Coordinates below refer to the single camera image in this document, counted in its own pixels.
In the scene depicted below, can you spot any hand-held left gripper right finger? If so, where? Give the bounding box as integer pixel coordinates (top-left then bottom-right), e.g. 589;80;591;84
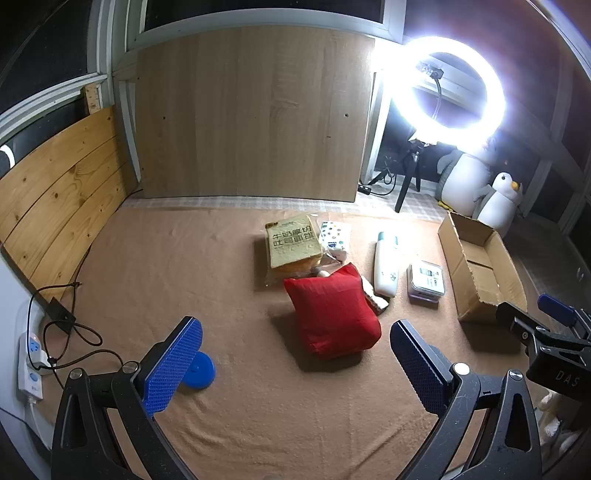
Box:
390;318;543;480

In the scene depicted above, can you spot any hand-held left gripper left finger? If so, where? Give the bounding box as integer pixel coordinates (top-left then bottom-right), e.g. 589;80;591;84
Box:
50;316;204;480

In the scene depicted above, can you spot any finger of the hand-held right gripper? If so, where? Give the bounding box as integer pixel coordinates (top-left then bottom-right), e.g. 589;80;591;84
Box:
496;301;550;354
538;293;591;340

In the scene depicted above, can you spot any cardboard box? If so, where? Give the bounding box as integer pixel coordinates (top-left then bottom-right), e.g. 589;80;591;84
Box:
437;211;528;323

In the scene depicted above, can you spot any red fabric pouch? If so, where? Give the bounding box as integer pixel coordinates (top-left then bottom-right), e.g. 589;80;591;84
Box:
283;262;382;361

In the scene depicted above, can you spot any dotted tissue pack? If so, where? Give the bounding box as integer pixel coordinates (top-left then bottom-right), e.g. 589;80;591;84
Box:
318;220;352;264

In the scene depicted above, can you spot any sliced bread packet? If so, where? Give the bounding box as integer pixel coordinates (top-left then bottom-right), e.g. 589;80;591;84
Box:
265;215;324;282

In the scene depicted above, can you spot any blue round disc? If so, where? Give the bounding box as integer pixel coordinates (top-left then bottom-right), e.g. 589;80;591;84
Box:
182;351;217;391

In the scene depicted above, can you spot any white plush toy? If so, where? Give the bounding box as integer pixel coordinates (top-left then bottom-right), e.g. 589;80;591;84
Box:
538;390;591;462

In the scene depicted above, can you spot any striped snack packet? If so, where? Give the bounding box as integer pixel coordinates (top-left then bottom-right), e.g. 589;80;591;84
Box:
360;276;391;315

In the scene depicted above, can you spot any small clear plastic box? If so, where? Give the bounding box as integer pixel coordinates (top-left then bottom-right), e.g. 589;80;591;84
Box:
406;259;448;303

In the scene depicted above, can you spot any white lotion bottle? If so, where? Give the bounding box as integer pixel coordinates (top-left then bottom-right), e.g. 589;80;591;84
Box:
373;231;400;297

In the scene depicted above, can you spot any small penguin plush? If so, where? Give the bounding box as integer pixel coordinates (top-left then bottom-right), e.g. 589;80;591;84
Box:
475;172;525;234

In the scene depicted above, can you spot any white power strip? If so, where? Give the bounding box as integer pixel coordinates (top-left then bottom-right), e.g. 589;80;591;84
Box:
17;333;47;402

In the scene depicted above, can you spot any large penguin plush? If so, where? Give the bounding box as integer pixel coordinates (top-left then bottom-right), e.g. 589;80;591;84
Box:
436;138;499;217

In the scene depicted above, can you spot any black tripod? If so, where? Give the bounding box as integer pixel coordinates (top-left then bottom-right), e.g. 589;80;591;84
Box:
369;138;428;213

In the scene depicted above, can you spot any pine plank headboard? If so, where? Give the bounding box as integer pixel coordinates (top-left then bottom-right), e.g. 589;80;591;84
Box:
0;105;139;301

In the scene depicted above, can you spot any large light wooden board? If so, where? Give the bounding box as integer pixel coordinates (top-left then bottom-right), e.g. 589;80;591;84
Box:
134;30;377;201

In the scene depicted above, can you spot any black phone clamp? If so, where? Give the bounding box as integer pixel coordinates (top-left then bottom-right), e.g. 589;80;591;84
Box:
416;60;446;125

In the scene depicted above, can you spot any black power adapter with cable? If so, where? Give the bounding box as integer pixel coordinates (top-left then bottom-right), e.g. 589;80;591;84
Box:
28;281;105;388

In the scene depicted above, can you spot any white ring light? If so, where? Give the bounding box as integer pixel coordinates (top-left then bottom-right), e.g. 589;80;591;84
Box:
385;36;506;148

